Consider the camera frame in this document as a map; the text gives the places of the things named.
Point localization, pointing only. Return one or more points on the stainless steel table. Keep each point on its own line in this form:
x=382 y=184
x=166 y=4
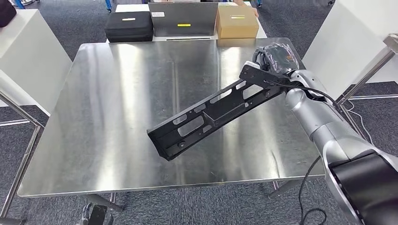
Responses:
x=367 y=76
x=108 y=124
x=21 y=109

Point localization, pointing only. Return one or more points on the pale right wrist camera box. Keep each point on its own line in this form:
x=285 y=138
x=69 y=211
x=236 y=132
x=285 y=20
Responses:
x=252 y=65

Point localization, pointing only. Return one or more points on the black plastic frame part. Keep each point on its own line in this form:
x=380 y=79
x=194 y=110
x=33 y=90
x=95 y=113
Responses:
x=224 y=110

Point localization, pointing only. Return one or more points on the blue steel trolley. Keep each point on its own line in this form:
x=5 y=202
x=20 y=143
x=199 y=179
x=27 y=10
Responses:
x=108 y=4
x=259 y=3

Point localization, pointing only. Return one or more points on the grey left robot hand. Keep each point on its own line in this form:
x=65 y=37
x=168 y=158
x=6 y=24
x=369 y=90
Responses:
x=96 y=216

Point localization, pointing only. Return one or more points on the dark maroon bag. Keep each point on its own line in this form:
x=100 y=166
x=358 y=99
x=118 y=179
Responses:
x=6 y=12

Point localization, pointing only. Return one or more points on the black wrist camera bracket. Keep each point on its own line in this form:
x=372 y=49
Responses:
x=258 y=77

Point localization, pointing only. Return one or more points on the white display table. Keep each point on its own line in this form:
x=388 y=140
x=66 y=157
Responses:
x=262 y=31

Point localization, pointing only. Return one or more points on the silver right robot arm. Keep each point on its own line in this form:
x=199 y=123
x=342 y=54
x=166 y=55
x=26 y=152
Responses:
x=326 y=124

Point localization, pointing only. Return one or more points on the grey flat case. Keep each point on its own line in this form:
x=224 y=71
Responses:
x=183 y=15

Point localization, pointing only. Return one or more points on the black zip case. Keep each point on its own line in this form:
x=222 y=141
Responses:
x=129 y=29

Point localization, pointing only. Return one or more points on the brown cardboard box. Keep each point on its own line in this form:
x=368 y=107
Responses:
x=238 y=28

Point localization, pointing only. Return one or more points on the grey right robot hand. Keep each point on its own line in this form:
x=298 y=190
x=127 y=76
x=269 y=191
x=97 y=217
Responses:
x=280 y=59

